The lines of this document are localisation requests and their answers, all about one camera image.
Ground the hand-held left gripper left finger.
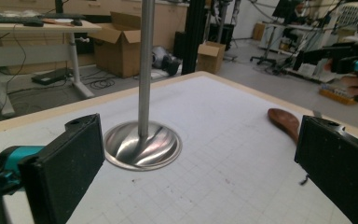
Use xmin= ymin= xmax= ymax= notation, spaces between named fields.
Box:
xmin=18 ymin=113 xmax=106 ymax=224

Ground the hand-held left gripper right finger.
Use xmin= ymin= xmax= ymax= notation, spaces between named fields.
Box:
xmin=294 ymin=115 xmax=358 ymax=224

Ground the black monitor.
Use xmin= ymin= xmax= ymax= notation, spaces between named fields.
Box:
xmin=271 ymin=0 xmax=303 ymax=20

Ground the brown wooden spoon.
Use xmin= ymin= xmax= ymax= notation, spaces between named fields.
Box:
xmin=267 ymin=107 xmax=302 ymax=145

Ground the flat black device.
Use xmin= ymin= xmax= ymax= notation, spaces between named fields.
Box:
xmin=31 ymin=67 xmax=73 ymax=87

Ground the small open cardboard box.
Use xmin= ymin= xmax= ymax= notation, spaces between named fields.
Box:
xmin=195 ymin=40 xmax=227 ymax=76

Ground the metal stand with round base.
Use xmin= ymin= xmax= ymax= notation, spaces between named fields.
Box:
xmin=103 ymin=0 xmax=183 ymax=173

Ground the white desk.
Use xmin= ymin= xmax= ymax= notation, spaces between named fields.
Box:
xmin=0 ymin=20 xmax=103 ymax=118

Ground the black metal pillar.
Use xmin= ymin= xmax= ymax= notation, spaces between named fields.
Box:
xmin=181 ymin=0 xmax=207 ymax=76

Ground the white grid mat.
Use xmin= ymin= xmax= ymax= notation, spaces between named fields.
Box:
xmin=0 ymin=75 xmax=355 ymax=224

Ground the large open cardboard box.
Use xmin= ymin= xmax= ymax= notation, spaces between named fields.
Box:
xmin=88 ymin=11 xmax=143 ymax=79

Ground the grey and black bag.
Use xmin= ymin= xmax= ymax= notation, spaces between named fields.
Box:
xmin=151 ymin=46 xmax=182 ymax=77

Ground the black keyboard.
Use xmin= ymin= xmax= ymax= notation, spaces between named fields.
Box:
xmin=0 ymin=14 xmax=45 ymax=25

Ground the coiled black cable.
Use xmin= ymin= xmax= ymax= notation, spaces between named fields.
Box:
xmin=88 ymin=77 xmax=117 ymax=91

